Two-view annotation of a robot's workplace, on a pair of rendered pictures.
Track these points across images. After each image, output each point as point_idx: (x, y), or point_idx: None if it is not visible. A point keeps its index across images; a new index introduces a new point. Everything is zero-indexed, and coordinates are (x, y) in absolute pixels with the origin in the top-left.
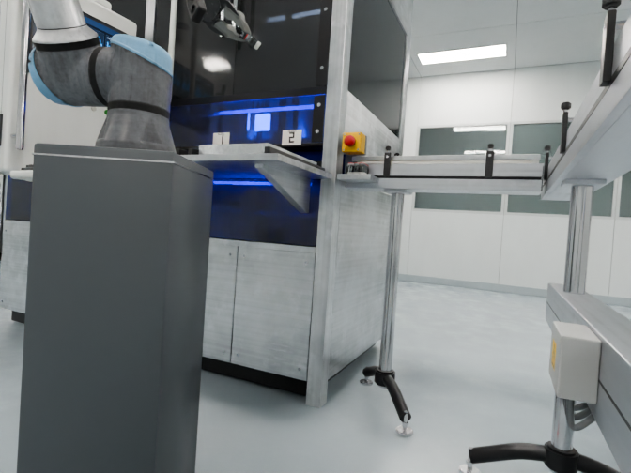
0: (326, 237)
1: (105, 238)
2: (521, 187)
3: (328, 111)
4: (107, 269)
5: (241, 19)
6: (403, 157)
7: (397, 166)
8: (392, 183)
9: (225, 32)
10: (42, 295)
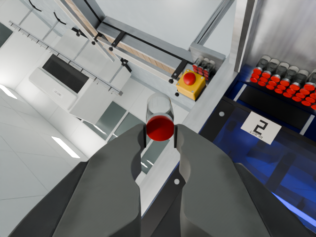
0: None
1: None
2: (113, 20)
3: (196, 127)
4: None
5: (98, 149)
6: (166, 74)
7: (172, 65)
8: (184, 54)
9: (216, 167)
10: None
